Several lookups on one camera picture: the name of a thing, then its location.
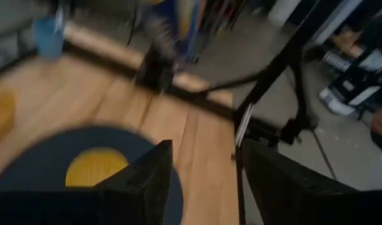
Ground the black aluminium rig frame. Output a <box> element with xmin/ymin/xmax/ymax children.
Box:
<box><xmin>233</xmin><ymin>0</ymin><xmax>324</xmax><ymax>225</ymax></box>

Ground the light blue cup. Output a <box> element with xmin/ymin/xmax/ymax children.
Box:
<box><xmin>33</xmin><ymin>15</ymin><xmax>66</xmax><ymax>59</ymax></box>

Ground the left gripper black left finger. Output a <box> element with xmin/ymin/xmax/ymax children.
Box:
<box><xmin>95</xmin><ymin>139</ymin><xmax>174</xmax><ymax>225</ymax></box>

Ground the round dark woven placemat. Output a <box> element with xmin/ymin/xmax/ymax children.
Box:
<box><xmin>0</xmin><ymin>124</ymin><xmax>184</xmax><ymax>225</ymax></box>

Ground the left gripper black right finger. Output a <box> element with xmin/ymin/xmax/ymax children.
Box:
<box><xmin>242</xmin><ymin>139</ymin><xmax>360</xmax><ymax>225</ymax></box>

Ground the blue patterned ceramic bowl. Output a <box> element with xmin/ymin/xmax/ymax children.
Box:
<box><xmin>64</xmin><ymin>146</ymin><xmax>131</xmax><ymax>188</ymax></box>

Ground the yellow plastic bin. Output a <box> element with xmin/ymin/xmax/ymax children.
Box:
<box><xmin>0</xmin><ymin>89</ymin><xmax>17</xmax><ymax>148</ymax></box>

